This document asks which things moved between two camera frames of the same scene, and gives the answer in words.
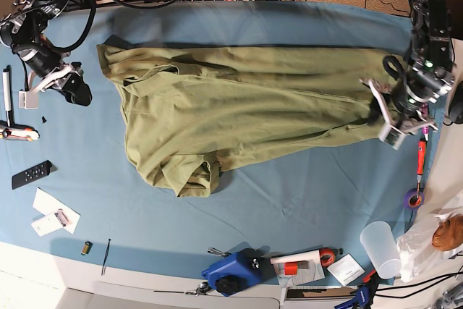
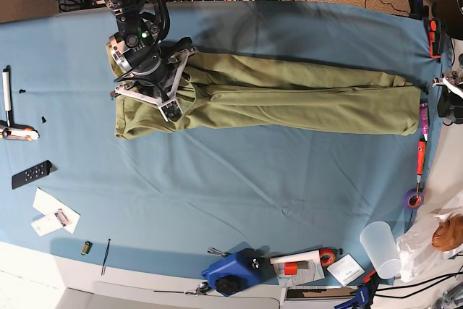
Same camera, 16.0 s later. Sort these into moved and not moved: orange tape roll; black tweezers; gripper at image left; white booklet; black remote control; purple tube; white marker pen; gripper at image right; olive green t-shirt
Moved: olive green t-shirt; gripper at image right; gripper at image left
Not moved: purple tube; black tweezers; white booklet; white marker pen; orange tape roll; black remote control
